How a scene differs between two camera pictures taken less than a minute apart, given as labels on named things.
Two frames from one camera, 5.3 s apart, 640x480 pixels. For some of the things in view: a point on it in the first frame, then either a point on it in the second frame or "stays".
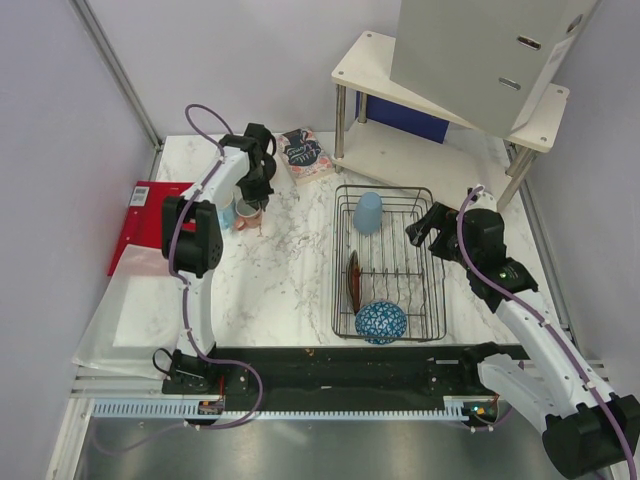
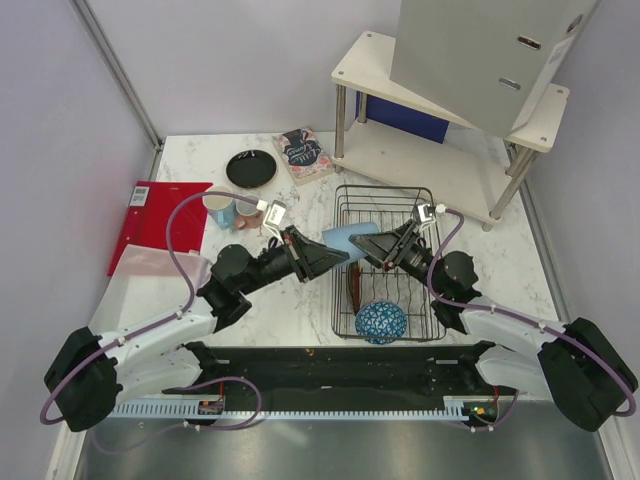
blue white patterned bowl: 381,322 stays
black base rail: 336,377 stays
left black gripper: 260,196 → 309,257
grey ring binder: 488,61 stays
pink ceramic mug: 247,216 stays
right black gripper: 441,217 → 384,248
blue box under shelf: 403,117 stays
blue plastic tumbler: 367,213 → 337,237
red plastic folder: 143,225 stays
